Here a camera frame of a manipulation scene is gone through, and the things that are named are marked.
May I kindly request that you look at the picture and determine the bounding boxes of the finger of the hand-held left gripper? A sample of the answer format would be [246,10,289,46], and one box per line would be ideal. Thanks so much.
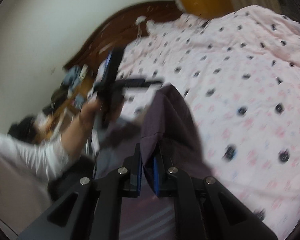
[100,47,125,85]
[115,78,163,90]

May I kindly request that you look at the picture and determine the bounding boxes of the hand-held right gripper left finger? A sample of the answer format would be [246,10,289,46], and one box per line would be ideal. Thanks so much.
[16,144,142,240]

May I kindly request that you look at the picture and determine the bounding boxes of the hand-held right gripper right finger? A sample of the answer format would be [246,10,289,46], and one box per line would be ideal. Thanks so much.
[152,146,279,240]

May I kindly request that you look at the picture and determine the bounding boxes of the purple grey hooded jacket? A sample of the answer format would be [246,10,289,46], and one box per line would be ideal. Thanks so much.
[94,84,217,240]

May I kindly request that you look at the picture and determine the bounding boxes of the person's left forearm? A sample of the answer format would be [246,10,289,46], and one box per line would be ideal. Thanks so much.
[0,120,94,180]

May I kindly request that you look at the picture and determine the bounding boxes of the person's left hand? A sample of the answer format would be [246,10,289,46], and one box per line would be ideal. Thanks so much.
[79,97,103,135]

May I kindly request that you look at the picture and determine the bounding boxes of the wooden nightstand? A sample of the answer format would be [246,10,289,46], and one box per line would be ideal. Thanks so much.
[41,65,98,145]

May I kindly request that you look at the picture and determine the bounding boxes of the dark wooden headboard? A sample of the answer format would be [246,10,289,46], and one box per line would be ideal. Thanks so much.
[62,0,184,72]

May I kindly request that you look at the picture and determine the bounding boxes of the grey blue bundle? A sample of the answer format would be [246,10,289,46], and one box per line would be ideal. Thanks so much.
[61,65,88,93]

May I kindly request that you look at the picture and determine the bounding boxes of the dark bundle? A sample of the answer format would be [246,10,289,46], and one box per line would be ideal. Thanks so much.
[7,116,40,143]

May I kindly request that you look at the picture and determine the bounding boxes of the pink printed duvet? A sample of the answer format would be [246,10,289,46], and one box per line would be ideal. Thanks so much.
[94,4,300,240]

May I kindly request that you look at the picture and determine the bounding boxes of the white charger with cable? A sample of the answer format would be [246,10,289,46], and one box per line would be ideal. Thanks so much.
[135,16,147,40]

